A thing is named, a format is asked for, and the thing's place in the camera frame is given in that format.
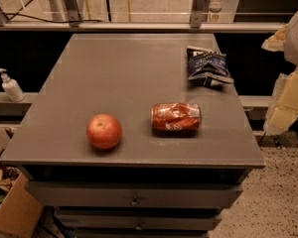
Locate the white pump soap bottle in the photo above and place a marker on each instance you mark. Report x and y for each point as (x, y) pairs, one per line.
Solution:
(11, 87)

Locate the cardboard box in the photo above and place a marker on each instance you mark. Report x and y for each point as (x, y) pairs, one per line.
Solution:
(19, 212)

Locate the top drawer metal knob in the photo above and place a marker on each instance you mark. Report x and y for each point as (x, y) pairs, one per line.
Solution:
(134, 202)

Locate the red apple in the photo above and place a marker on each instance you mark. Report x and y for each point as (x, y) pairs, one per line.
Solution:
(104, 131)

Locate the drawer metal knob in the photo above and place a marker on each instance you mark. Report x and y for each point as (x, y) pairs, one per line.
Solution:
(134, 202)
(139, 227)

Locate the blue chip bag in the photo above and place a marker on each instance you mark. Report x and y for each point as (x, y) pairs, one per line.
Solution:
(207, 67)

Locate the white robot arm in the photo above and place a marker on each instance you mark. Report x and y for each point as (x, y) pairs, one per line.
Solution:
(291, 41)

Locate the red crushed coke can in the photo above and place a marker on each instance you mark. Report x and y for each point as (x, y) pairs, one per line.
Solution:
(176, 116)

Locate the grey drawer cabinet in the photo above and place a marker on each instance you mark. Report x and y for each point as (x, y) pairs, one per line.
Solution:
(182, 179)

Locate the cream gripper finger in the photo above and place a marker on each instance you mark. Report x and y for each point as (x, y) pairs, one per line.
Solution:
(275, 43)
(283, 109)

